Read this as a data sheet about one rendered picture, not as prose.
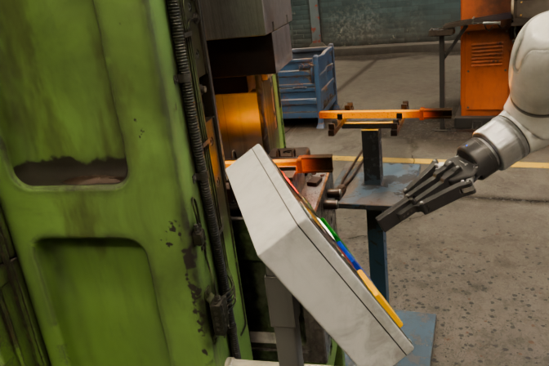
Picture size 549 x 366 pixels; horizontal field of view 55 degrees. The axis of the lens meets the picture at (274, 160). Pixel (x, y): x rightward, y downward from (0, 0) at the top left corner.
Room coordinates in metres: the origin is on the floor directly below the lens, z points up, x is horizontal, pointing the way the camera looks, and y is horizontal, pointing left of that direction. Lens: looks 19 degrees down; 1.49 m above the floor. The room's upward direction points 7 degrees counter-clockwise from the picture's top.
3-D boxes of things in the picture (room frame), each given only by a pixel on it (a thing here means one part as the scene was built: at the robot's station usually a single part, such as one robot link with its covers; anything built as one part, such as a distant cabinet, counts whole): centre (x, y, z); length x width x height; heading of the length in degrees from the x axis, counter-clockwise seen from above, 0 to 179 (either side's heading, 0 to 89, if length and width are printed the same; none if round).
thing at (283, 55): (1.38, 0.15, 1.32); 0.42 x 0.20 x 0.10; 75
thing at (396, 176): (1.81, -0.36, 0.71); 0.40 x 0.30 x 0.02; 157
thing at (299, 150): (1.51, -0.04, 0.95); 0.12 x 0.08 x 0.06; 75
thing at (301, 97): (5.58, -0.10, 0.36); 1.20 x 0.80 x 0.72; 70
